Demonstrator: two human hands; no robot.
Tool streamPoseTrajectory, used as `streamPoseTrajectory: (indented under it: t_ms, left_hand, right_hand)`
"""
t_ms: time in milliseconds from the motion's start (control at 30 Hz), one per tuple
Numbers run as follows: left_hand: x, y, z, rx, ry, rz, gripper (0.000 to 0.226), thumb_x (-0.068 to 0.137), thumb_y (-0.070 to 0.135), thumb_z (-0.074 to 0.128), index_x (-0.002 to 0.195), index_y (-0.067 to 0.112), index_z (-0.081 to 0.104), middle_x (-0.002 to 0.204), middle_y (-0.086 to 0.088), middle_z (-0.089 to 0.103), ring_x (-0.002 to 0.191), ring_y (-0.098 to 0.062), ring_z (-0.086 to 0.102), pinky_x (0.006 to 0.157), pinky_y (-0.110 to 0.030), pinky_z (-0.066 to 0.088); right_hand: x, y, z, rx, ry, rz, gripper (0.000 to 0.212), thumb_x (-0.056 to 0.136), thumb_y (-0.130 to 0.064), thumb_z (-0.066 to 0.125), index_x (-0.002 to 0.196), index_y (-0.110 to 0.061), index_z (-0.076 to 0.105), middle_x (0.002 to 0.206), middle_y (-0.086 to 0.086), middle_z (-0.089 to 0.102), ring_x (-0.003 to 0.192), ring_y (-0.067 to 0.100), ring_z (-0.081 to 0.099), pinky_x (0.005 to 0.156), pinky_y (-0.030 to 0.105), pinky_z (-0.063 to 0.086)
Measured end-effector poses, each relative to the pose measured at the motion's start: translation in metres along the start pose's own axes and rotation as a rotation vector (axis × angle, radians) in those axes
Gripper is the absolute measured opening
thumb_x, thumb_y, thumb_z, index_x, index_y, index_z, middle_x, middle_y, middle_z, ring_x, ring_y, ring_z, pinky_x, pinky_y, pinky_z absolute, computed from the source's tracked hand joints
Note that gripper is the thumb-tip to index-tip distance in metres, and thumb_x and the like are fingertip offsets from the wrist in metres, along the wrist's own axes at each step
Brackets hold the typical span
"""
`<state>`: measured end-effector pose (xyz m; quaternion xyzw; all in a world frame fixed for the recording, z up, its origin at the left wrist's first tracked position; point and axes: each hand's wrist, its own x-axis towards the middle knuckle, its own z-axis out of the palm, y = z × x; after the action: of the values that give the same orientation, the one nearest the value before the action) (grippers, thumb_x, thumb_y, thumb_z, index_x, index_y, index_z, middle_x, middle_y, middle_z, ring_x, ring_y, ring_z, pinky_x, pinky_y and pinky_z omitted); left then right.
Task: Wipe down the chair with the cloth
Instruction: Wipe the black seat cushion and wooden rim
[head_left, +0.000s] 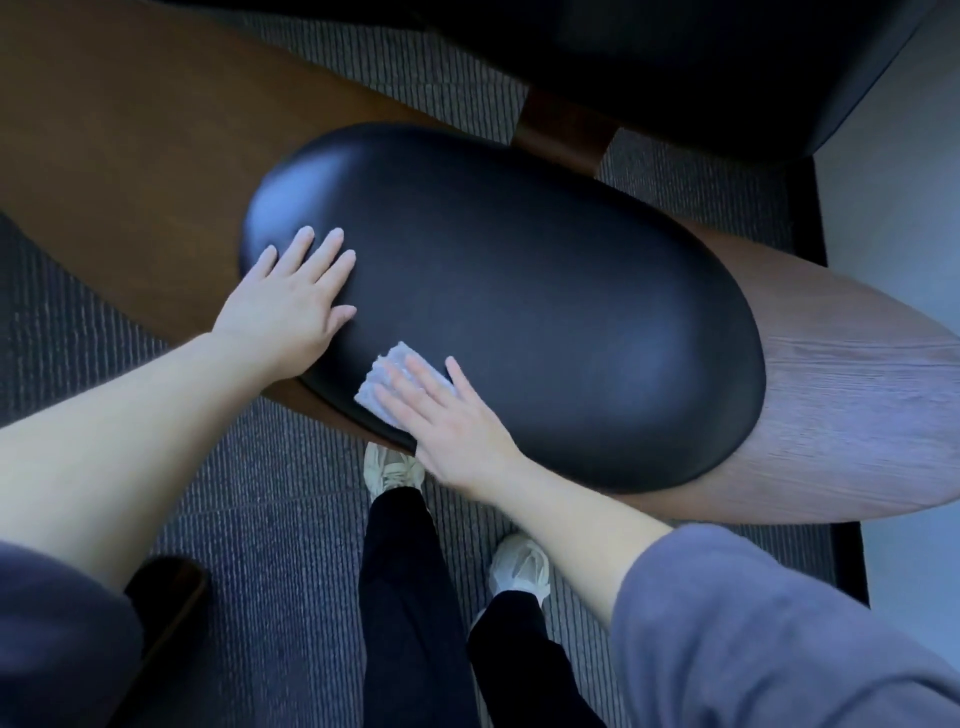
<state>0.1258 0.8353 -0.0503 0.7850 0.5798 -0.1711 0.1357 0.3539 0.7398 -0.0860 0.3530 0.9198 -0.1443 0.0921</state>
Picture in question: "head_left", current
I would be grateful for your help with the person's right hand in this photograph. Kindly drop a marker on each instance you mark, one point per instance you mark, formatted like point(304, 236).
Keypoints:
point(450, 435)

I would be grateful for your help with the person's left forearm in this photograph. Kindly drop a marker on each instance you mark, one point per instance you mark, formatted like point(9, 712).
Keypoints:
point(120, 450)

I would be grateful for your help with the black trousers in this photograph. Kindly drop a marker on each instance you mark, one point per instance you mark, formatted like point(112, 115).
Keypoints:
point(412, 622)

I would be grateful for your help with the wooden chair with black cushion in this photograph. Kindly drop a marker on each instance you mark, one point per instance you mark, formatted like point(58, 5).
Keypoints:
point(525, 300)

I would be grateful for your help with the small dark wooden chair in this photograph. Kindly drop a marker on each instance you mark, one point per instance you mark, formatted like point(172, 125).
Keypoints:
point(161, 622)

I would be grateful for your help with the person's right forearm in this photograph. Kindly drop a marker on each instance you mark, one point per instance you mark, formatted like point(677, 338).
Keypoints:
point(577, 532)

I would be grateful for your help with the person's left hand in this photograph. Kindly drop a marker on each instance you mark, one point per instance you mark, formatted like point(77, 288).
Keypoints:
point(285, 315)

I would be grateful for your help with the white sneaker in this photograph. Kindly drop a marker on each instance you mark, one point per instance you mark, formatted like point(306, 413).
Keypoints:
point(521, 566)
point(390, 469)

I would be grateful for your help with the white left sneaker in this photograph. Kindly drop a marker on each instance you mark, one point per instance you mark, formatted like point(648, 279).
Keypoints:
point(390, 469)

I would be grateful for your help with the white right sneaker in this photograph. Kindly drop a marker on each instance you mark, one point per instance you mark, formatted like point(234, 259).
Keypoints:
point(521, 566)

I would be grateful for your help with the light blue cleaning cloth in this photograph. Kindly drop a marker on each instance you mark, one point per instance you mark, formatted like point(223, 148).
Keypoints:
point(390, 371)

